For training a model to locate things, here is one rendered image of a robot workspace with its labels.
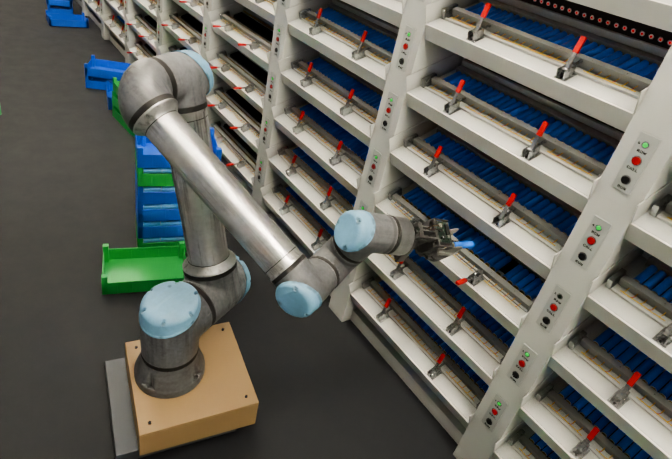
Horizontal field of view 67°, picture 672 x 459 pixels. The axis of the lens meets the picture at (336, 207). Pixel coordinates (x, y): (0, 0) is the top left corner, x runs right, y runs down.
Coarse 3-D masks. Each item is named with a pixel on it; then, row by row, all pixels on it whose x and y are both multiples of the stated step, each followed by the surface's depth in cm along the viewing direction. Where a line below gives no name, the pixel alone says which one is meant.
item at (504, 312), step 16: (384, 192) 166; (400, 192) 168; (384, 208) 165; (448, 208) 162; (512, 256) 145; (448, 272) 146; (464, 272) 143; (464, 288) 142; (480, 288) 138; (496, 288) 138; (480, 304) 139; (496, 304) 134; (512, 304) 134; (496, 320) 136; (512, 320) 130
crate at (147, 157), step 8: (136, 136) 193; (136, 144) 187; (152, 144) 200; (216, 144) 200; (136, 152) 188; (144, 152) 194; (152, 152) 195; (216, 152) 192; (144, 160) 183; (152, 160) 184; (160, 160) 186
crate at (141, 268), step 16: (112, 256) 198; (128, 256) 200; (144, 256) 203; (160, 256) 205; (176, 256) 208; (112, 272) 193; (128, 272) 194; (144, 272) 196; (160, 272) 198; (176, 272) 200; (112, 288) 182; (128, 288) 185; (144, 288) 187
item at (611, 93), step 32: (448, 0) 137; (480, 0) 140; (512, 0) 133; (544, 0) 126; (448, 32) 132; (480, 32) 126; (512, 32) 124; (544, 32) 123; (576, 32) 120; (608, 32) 115; (640, 32) 110; (480, 64) 127; (512, 64) 118; (544, 64) 115; (576, 64) 109; (608, 64) 108; (640, 64) 107; (576, 96) 107; (608, 96) 104; (640, 96) 96
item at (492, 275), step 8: (400, 200) 164; (408, 208) 161; (416, 216) 159; (424, 216) 157; (464, 248) 146; (464, 256) 145; (472, 256) 144; (464, 264) 144; (472, 264) 144; (480, 264) 141; (488, 272) 139; (496, 280) 137; (504, 280) 137; (504, 288) 136; (512, 288) 134; (512, 296) 134; (520, 296) 132; (528, 304) 130
